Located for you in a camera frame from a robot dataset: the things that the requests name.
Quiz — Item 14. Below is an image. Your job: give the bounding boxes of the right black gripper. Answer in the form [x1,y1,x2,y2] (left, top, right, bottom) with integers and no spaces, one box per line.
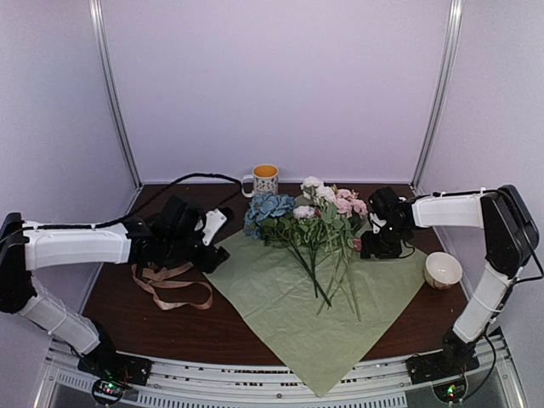
[361,222,410,258]

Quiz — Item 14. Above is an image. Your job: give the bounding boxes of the white fake flower bunch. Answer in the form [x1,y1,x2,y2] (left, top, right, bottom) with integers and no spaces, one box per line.
[290,176,344,304]

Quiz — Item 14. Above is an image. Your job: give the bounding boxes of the blue hydrangea fake flower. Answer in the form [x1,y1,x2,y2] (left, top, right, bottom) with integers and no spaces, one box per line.
[243,193,332,306]

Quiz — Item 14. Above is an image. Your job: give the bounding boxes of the green and tan wrapping paper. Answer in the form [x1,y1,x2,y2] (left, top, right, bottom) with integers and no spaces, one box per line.
[208,232,427,397]

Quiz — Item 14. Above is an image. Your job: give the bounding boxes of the white mug with orange inside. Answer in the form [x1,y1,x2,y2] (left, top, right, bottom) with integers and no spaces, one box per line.
[241,164,279,198]

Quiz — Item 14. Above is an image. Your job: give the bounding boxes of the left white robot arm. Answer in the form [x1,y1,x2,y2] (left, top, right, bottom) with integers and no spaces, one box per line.
[1,208,232,377]

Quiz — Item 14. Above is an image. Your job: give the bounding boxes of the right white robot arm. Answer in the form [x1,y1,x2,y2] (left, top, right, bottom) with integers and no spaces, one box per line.
[360,184,540,376]

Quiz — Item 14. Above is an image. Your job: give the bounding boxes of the beige ribbon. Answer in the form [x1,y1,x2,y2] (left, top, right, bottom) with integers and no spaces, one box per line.
[131,262,213,311]

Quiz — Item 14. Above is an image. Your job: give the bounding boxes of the white round bowl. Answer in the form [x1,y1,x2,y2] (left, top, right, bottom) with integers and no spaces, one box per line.
[423,252,463,290]

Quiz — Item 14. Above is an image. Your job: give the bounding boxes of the right circuit board with leds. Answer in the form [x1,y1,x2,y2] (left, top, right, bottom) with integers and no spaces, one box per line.
[433,382,468,404]

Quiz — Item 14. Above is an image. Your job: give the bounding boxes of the circuit board with leds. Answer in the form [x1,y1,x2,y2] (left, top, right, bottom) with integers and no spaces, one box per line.
[433,382,468,404]
[91,379,126,405]

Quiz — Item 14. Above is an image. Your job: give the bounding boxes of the left circuit board with leds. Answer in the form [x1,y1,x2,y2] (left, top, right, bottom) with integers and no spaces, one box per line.
[91,379,126,405]

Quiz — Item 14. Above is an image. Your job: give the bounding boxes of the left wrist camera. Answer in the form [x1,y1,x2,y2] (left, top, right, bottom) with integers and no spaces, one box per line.
[157,195,204,241]

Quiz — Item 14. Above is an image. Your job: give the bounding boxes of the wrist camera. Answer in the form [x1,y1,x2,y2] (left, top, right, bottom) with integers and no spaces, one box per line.
[369,187,404,222]
[157,195,204,241]

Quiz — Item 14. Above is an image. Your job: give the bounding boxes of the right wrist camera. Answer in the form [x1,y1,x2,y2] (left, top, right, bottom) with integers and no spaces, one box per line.
[369,187,404,222]

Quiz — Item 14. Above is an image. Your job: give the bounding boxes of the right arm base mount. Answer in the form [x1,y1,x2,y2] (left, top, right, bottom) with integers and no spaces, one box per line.
[405,340,479,385]

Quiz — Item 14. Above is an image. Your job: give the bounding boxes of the front aluminium rail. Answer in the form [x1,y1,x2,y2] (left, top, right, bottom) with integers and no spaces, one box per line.
[40,335,524,408]

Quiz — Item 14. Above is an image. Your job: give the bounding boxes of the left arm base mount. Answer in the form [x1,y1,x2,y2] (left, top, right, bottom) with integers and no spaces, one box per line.
[71,338,152,386]

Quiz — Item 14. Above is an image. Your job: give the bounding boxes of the left aluminium frame post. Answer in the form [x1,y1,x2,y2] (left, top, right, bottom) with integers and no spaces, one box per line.
[88,0,143,189]

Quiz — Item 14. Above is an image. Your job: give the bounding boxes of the aluminium frame post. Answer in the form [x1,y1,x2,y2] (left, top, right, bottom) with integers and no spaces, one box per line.
[411,0,463,192]
[88,0,143,189]

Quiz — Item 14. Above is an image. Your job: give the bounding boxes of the right aluminium frame post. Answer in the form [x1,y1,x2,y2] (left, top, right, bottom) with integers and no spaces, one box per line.
[411,0,463,192]

